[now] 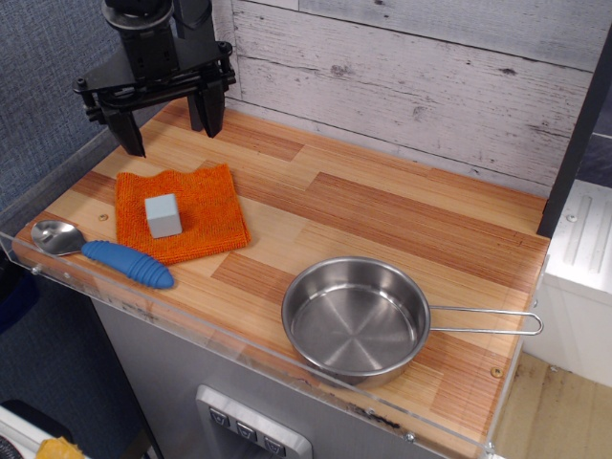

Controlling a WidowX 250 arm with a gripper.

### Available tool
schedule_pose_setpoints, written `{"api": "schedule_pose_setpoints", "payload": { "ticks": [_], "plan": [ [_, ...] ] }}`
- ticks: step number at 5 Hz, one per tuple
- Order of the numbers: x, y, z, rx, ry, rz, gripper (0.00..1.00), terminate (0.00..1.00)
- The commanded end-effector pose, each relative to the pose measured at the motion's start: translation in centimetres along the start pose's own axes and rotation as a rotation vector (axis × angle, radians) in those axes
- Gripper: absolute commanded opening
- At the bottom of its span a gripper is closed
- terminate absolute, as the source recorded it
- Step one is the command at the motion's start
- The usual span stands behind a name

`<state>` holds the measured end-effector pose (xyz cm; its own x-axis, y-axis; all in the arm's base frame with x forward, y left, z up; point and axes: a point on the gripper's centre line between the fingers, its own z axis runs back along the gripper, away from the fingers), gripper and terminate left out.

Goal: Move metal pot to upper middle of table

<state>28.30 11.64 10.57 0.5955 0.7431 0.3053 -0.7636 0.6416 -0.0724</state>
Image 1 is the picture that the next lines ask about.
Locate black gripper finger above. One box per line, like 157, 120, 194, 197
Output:
187, 81, 226, 138
103, 108, 145, 157

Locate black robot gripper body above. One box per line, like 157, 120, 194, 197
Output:
73, 13, 235, 124

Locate stainless steel pot with handle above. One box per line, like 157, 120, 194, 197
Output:
280, 256, 545, 389

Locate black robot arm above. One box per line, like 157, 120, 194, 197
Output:
73, 1, 236, 157

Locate grey wooden block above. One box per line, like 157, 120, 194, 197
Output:
144, 193, 183, 239

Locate orange microfiber cloth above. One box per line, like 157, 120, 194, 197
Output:
115, 164, 251, 265

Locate clear acrylic front guard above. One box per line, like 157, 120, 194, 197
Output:
2, 223, 549, 458

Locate silver dispenser button panel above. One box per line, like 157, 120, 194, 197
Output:
195, 384, 314, 458

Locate yellow object at corner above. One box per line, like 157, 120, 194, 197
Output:
35, 437, 85, 459

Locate white cabinet at right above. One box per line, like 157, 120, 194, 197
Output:
523, 181, 611, 386

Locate metal spoon with blue handle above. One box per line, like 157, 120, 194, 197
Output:
31, 220, 175, 289

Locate dark vertical post right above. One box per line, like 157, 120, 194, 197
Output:
536, 30, 611, 238

